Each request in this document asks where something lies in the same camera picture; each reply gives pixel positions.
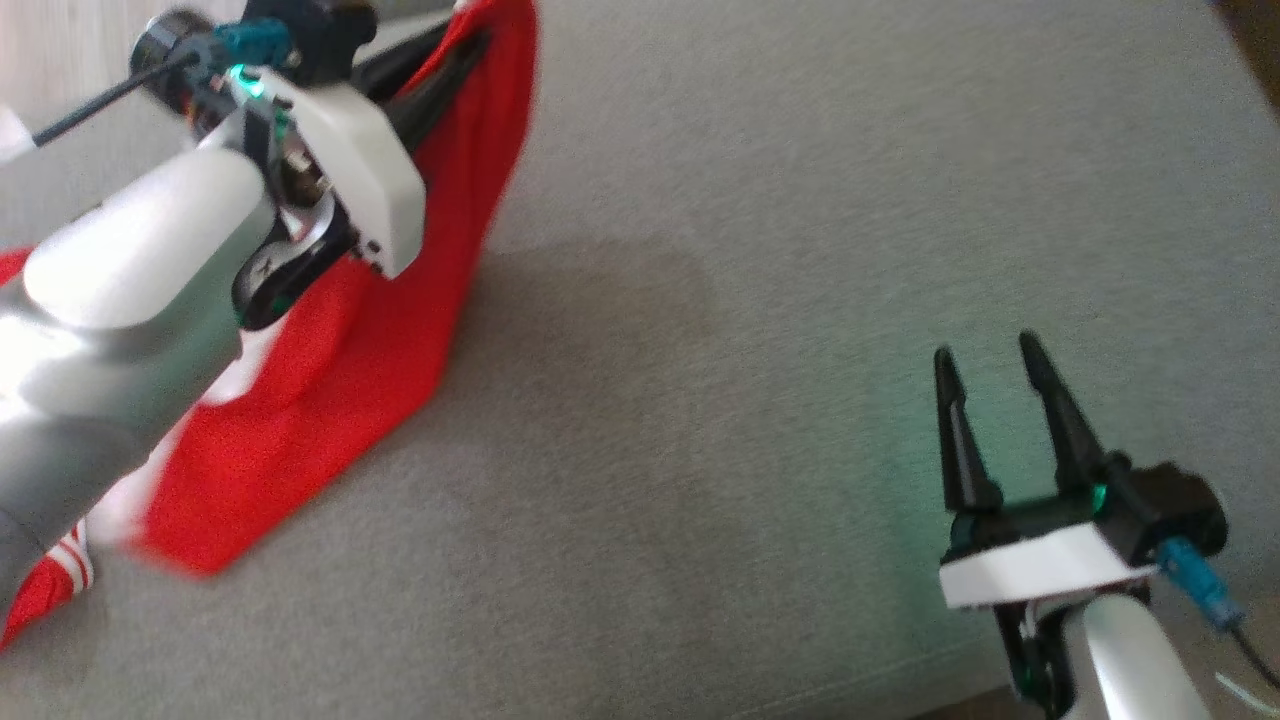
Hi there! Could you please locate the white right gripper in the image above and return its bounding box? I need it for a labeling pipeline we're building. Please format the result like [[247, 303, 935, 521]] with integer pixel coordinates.
[[934, 331, 1161, 613]]

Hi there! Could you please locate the red white basketball jersey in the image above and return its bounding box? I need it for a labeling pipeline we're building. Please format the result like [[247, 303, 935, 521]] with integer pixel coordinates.
[[0, 0, 542, 652]]

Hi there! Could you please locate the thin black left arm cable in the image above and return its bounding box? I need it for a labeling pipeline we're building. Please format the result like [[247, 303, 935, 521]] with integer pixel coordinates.
[[33, 48, 203, 148]]

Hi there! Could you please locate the white cable tag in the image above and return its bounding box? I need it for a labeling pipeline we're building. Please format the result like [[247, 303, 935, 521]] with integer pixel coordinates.
[[0, 104, 38, 163]]

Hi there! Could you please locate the black cable with blue plug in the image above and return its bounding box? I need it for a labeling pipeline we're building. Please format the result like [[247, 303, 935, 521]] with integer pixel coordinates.
[[1158, 537, 1280, 693]]

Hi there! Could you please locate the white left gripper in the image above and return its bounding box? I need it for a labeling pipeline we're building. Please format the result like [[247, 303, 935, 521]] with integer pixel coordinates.
[[200, 24, 492, 333]]

